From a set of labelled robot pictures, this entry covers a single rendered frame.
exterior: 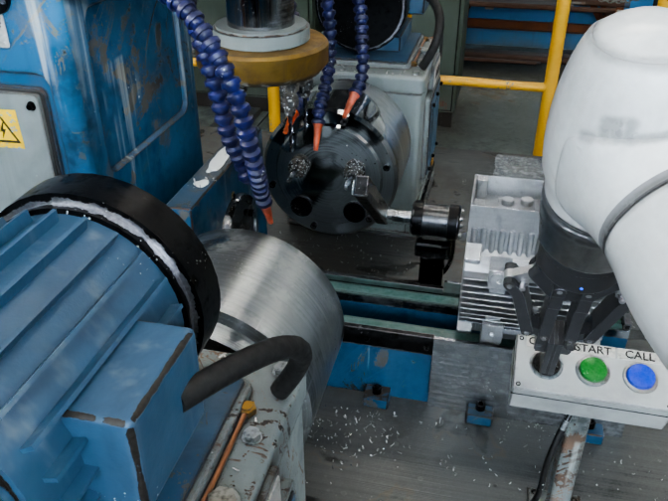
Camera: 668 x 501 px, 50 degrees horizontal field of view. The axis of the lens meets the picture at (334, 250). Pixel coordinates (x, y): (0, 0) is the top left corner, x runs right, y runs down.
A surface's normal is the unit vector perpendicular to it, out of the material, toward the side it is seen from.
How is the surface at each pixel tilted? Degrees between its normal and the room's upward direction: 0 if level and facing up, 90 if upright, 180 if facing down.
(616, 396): 24
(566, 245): 110
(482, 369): 90
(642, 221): 65
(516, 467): 0
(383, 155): 90
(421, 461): 0
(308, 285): 47
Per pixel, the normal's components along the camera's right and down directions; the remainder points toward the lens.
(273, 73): 0.25, 0.50
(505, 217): -0.22, 0.50
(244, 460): 0.00, -0.85
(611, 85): -0.71, 0.26
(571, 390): -0.09, -0.58
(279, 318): 0.62, -0.58
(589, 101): -0.87, 0.21
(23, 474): 0.90, -0.22
